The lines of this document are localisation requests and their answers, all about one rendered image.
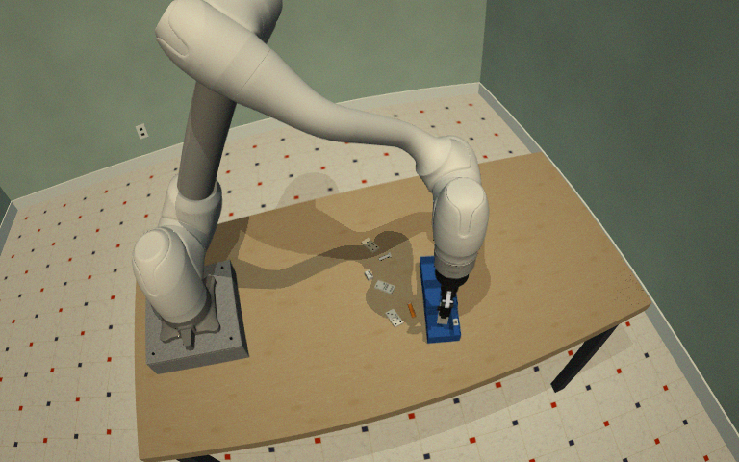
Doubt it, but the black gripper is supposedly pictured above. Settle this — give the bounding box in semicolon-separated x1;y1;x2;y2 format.
435;269;469;324

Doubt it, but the white domino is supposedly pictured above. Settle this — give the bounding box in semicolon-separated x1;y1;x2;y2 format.
385;309;403;327
374;280;395;295

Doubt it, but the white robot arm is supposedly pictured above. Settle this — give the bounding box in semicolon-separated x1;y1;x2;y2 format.
132;0;489;350

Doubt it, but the blue rack of labelled bins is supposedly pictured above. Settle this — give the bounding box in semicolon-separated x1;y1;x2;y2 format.
420;256;461;344

